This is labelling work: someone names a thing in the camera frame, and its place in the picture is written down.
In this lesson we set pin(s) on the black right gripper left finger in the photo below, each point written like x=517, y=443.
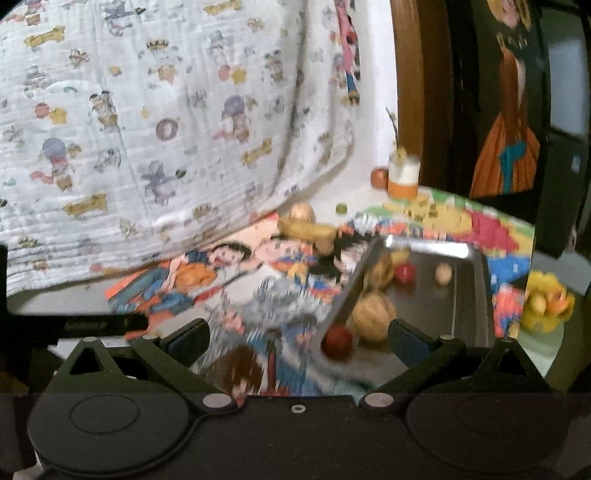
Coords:
x=148, y=375

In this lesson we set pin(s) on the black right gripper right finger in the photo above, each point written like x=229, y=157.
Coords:
x=447, y=363

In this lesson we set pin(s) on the red apple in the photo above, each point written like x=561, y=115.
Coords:
x=379, y=178
x=337, y=343

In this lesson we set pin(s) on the small green lime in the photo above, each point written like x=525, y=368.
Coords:
x=341, y=209

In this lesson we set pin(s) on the yellow banana with sticker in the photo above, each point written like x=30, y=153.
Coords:
x=306, y=231

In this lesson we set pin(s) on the metal tray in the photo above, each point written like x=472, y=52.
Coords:
x=463, y=308

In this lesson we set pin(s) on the small beige round fruit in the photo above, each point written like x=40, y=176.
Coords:
x=444, y=274

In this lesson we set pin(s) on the small red tomato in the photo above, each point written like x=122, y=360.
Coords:
x=405, y=273

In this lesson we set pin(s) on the spotted banana in tray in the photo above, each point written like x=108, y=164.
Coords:
x=382, y=273

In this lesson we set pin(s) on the colourful cartoon table mat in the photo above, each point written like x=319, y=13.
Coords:
x=264, y=296

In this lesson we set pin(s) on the yellow fruit bowl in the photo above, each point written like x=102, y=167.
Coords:
x=548, y=303

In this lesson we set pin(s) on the small brown kiwi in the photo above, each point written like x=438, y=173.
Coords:
x=324, y=246

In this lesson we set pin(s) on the orange white flower jar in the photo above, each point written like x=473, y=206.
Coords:
x=403, y=175

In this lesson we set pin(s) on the red apple by jar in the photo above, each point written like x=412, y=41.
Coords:
x=379, y=178

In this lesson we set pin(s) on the beige round melon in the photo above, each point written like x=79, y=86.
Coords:
x=302, y=211

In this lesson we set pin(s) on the yellow dried flowers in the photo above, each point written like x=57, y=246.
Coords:
x=396, y=133

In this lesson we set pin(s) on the white cartoon print cloth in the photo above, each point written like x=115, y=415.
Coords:
x=133, y=130

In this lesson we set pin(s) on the painting of orange dress woman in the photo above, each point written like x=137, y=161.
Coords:
x=508, y=160

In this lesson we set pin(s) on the brown wooden door frame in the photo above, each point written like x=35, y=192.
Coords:
x=425, y=84

